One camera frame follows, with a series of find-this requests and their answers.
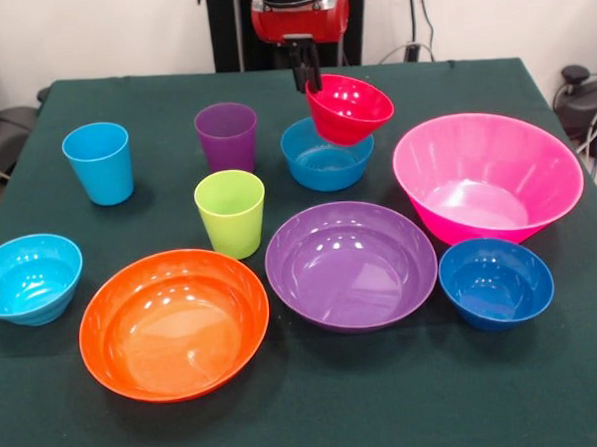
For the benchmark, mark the blue straight-sided bowl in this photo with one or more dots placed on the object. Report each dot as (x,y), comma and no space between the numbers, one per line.
(326,174)

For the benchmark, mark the red small bowl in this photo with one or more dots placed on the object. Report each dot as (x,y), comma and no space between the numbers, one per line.
(353,115)

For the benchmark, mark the light blue small bowl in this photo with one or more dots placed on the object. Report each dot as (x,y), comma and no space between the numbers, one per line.
(31,287)

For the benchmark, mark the large pink bowl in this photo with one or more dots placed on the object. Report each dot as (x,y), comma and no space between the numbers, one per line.
(480,159)

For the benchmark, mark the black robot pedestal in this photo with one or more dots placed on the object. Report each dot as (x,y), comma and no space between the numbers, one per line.
(228,32)

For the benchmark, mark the purple plastic cup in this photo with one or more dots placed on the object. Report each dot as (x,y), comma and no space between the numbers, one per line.
(227,147)

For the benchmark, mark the wide orange bowl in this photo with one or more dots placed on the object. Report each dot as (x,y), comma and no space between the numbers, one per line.
(174,335)

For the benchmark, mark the dark blue small bowl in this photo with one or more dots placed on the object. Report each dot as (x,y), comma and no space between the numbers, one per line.
(497,288)

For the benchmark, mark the wide purple bowl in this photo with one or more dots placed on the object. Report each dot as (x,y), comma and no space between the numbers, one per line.
(351,271)

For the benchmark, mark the dark green tablecloth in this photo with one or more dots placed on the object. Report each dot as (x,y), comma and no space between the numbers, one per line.
(338,406)

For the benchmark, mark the lime green plastic cup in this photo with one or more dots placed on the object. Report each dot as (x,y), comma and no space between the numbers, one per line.
(231,222)

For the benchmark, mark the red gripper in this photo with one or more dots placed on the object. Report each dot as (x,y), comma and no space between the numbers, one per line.
(300,23)

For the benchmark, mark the light blue plastic cup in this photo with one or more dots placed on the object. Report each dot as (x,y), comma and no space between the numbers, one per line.
(103,168)

